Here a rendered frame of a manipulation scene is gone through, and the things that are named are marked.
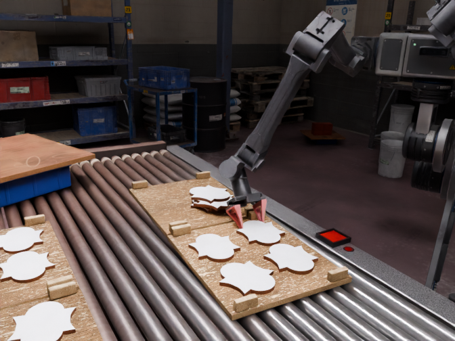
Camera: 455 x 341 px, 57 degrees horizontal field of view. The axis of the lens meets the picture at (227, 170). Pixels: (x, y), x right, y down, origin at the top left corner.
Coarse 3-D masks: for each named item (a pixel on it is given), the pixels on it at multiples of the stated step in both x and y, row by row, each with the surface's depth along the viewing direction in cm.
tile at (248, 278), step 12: (228, 264) 110; (240, 264) 110; (252, 264) 110; (228, 276) 105; (240, 276) 105; (252, 276) 105; (264, 276) 105; (240, 288) 100; (252, 288) 100; (264, 288) 100
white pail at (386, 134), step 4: (384, 132) 514; (388, 132) 516; (392, 132) 516; (396, 132) 515; (384, 136) 499; (388, 136) 493; (392, 136) 518; (396, 136) 516; (400, 136) 512; (400, 140) 493; (380, 148) 511
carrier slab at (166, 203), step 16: (144, 192) 159; (160, 192) 159; (176, 192) 159; (144, 208) 146; (160, 208) 145; (176, 208) 145; (192, 208) 146; (240, 208) 147; (160, 224) 134; (192, 224) 134; (208, 224) 135
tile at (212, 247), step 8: (200, 240) 122; (208, 240) 122; (216, 240) 122; (224, 240) 122; (192, 248) 119; (200, 248) 117; (208, 248) 118; (216, 248) 118; (224, 248) 118; (232, 248) 118; (200, 256) 114; (208, 256) 114; (216, 256) 113; (224, 256) 114; (232, 256) 115
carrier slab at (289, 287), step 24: (168, 240) 126; (192, 240) 124; (240, 240) 125; (288, 240) 126; (192, 264) 112; (216, 264) 112; (264, 264) 113; (216, 288) 102; (288, 288) 103; (312, 288) 103; (240, 312) 94
